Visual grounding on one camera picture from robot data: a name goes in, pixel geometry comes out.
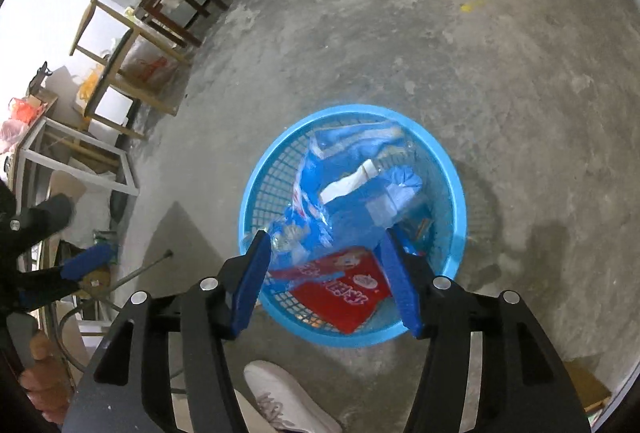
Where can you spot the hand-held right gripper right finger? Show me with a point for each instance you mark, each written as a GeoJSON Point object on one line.
{"type": "Point", "coordinates": [400, 283]}

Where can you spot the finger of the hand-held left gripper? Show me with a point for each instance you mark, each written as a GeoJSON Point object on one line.
{"type": "Point", "coordinates": [45, 218]}
{"type": "Point", "coordinates": [90, 260]}

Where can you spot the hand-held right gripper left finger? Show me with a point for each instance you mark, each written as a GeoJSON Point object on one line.
{"type": "Point", "coordinates": [250, 283]}

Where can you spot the red snack bag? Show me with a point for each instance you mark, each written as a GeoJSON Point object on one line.
{"type": "Point", "coordinates": [340, 293]}

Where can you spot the blue printed plastic bag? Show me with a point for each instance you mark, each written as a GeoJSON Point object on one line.
{"type": "Point", "coordinates": [310, 193]}

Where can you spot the blue plastic mesh basket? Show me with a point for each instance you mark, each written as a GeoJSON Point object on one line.
{"type": "Point", "coordinates": [280, 163]}

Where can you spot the person's left hand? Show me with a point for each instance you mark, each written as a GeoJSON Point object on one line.
{"type": "Point", "coordinates": [47, 383]}

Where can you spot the metal rod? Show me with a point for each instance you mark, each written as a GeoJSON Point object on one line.
{"type": "Point", "coordinates": [145, 265]}

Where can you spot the white framed side table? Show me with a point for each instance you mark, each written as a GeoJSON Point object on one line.
{"type": "Point", "coordinates": [75, 153]}

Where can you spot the pink plastic bags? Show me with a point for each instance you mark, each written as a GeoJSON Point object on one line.
{"type": "Point", "coordinates": [15, 123]}

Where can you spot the person's white shoe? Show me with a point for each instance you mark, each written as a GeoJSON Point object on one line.
{"type": "Point", "coordinates": [285, 393]}

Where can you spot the yellow plastic bag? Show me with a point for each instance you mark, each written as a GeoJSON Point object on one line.
{"type": "Point", "coordinates": [90, 85]}

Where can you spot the wooden chair with dark seat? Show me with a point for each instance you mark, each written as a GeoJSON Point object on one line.
{"type": "Point", "coordinates": [112, 68]}

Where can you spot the white plastic bag red print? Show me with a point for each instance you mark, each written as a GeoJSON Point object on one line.
{"type": "Point", "coordinates": [147, 65]}

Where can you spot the cardboard box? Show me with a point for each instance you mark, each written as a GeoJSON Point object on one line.
{"type": "Point", "coordinates": [587, 385]}

